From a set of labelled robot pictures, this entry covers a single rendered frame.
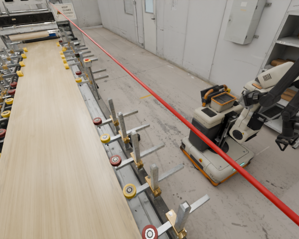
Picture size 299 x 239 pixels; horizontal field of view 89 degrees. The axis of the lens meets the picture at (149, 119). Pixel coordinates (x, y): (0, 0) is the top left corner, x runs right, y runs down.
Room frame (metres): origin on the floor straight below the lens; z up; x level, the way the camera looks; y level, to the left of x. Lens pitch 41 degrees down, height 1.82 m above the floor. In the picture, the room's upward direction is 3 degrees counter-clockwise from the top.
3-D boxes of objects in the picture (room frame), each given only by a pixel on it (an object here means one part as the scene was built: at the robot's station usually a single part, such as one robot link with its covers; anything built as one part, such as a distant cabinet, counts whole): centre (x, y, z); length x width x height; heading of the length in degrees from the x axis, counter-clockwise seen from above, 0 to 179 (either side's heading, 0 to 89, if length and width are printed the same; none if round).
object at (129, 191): (0.41, 0.14, 0.85); 0.08 x 0.08 x 0.11
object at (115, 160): (0.63, 0.26, 0.85); 0.08 x 0.08 x 0.11
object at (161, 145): (0.72, 0.08, 0.80); 0.43 x 0.03 x 0.04; 117
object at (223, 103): (1.30, -0.78, 0.87); 0.23 x 0.15 x 0.11; 117
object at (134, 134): (0.67, 0.10, 0.90); 0.04 x 0.04 x 0.48; 27
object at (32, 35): (4.28, 2.60, 1.05); 1.43 x 0.12 x 0.12; 117
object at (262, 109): (0.94, -0.97, 0.99); 0.28 x 0.16 x 0.22; 117
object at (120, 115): (0.89, 0.22, 0.88); 0.04 x 0.04 x 0.48; 27
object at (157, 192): (0.47, 0.00, 0.83); 0.14 x 0.06 x 0.05; 27
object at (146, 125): (0.95, 0.20, 0.84); 0.43 x 0.03 x 0.04; 117
